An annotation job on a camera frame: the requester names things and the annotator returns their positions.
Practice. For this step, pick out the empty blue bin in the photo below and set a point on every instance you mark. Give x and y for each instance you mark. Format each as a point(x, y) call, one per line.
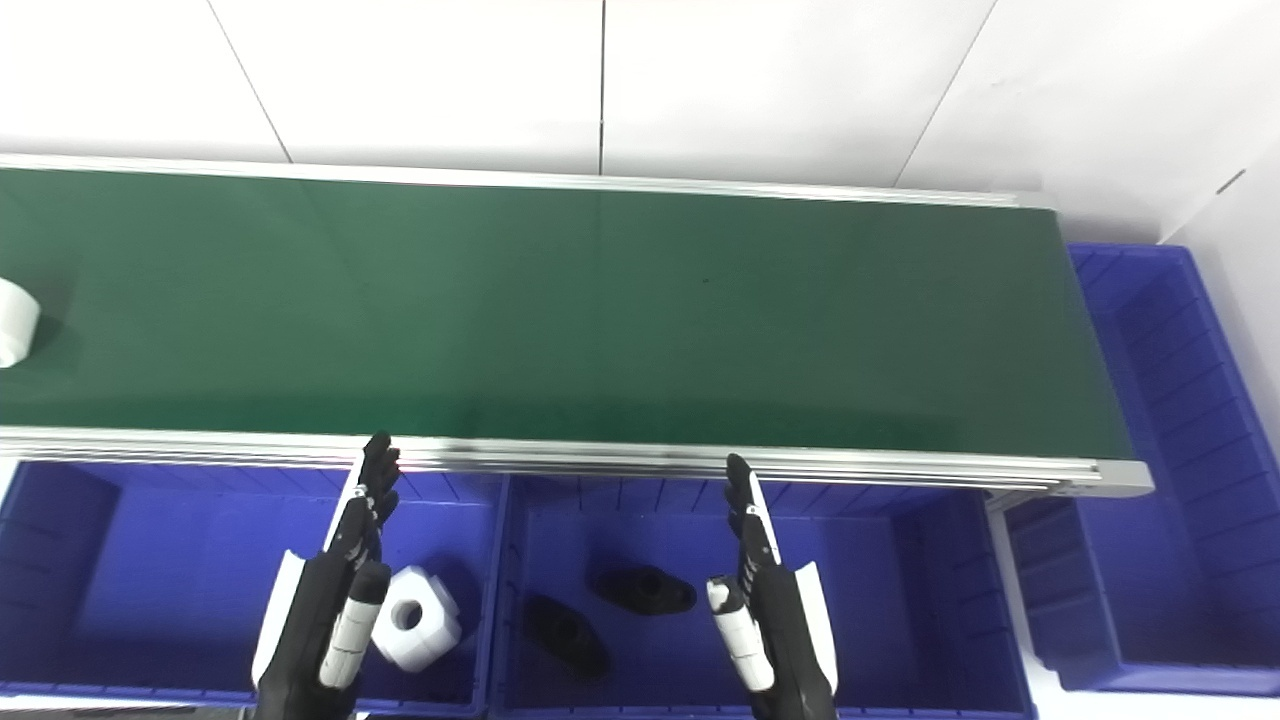
point(1180, 500)

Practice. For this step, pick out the green conveyor belt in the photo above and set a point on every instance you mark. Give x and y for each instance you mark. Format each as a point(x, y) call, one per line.
point(600, 310)
point(600, 459)

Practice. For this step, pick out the blue bin with black parts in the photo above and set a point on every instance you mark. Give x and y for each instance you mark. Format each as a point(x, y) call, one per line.
point(880, 600)

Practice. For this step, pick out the white plastic part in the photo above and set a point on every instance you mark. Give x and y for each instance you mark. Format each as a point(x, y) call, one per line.
point(432, 632)
point(14, 322)

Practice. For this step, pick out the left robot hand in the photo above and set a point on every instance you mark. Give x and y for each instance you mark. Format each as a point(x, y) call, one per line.
point(310, 620)

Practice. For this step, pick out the blue bin with white parts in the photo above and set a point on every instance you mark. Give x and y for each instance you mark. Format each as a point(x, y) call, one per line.
point(180, 560)

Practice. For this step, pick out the black plastic part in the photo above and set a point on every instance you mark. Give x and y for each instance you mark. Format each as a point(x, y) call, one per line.
point(645, 590)
point(565, 638)

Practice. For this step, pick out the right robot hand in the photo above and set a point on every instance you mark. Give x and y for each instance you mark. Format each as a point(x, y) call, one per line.
point(785, 630)

